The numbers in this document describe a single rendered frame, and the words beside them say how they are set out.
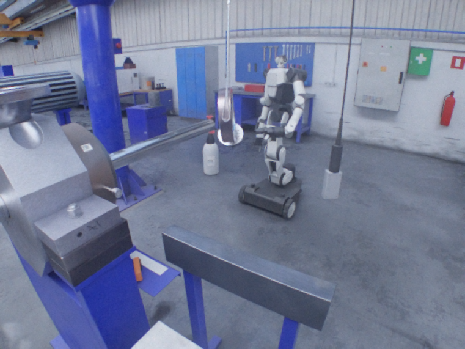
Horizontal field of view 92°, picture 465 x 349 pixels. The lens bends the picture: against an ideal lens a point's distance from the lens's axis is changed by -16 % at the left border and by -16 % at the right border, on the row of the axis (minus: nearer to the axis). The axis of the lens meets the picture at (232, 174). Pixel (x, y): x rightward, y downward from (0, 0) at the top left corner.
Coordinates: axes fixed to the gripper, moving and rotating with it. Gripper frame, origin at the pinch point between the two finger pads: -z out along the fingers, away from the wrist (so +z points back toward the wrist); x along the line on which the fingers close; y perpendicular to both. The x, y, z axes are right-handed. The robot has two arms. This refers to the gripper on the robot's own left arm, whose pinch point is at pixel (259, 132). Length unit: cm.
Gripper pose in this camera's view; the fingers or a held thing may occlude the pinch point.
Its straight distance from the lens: 208.1
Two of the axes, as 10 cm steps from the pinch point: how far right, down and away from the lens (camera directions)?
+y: 0.3, 9.6, -2.9
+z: 10.0, -0.6, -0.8
